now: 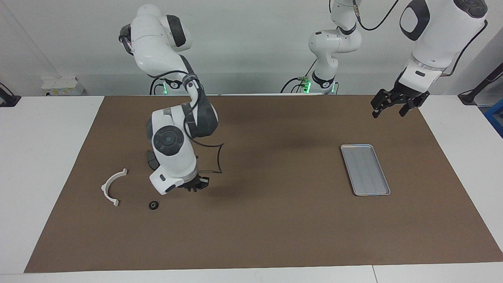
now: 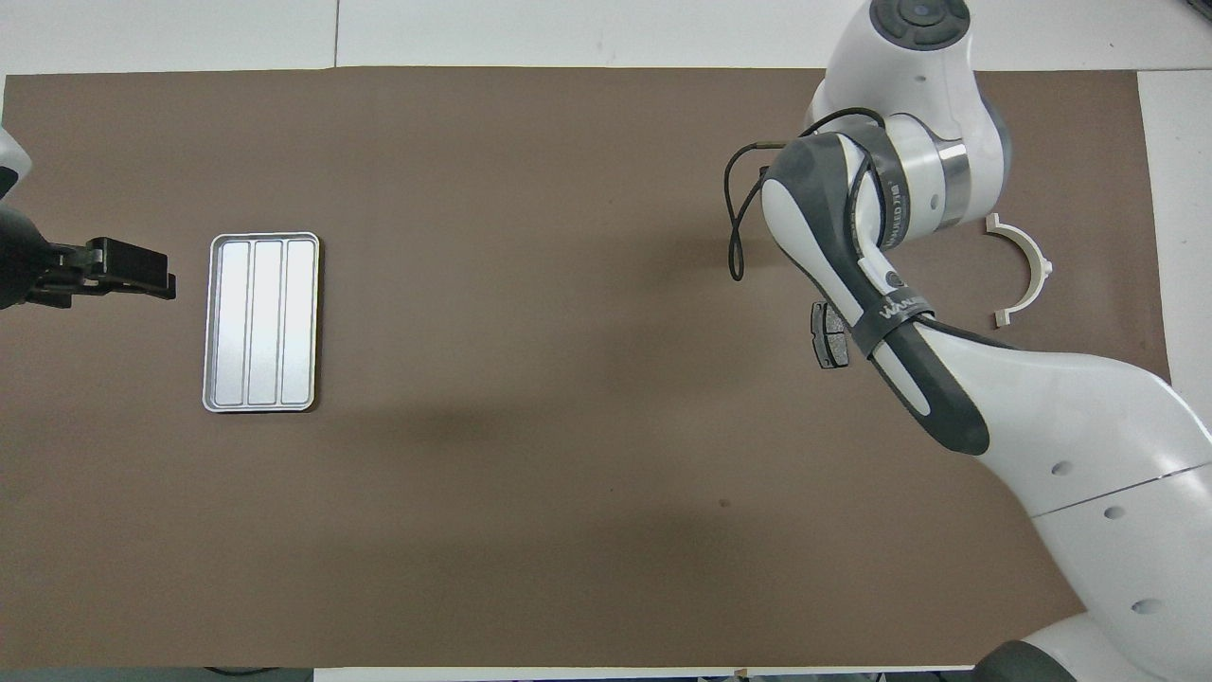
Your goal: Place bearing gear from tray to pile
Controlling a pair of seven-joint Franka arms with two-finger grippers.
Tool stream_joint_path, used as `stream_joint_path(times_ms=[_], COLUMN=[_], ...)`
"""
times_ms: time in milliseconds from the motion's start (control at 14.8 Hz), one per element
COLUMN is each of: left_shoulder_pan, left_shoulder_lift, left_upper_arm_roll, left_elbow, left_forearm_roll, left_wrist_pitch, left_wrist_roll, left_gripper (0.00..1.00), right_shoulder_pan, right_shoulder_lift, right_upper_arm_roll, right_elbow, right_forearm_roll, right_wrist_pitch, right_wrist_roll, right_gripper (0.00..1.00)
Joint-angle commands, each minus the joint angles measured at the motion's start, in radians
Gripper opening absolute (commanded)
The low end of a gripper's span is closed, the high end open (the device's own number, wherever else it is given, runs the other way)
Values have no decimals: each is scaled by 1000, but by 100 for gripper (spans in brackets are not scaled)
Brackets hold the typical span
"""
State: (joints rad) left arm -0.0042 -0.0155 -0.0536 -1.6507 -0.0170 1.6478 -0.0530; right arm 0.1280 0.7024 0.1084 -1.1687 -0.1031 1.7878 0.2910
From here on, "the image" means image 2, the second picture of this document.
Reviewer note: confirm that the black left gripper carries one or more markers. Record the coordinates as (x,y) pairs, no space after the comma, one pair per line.
(123,265)

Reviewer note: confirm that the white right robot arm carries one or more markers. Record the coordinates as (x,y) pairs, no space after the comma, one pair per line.
(1089,426)

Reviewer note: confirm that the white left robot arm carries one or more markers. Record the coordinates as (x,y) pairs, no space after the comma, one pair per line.
(14,256)

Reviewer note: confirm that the silver metal tray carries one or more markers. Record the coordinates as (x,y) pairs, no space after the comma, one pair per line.
(237,322)

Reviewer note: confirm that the brown table mat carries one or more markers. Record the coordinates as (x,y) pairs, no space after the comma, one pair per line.
(521,379)

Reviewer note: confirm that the short dark brake pad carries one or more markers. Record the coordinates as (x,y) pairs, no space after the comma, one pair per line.
(826,341)

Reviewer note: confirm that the white semicircular bracket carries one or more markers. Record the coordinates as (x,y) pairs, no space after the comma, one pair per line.
(1034,256)

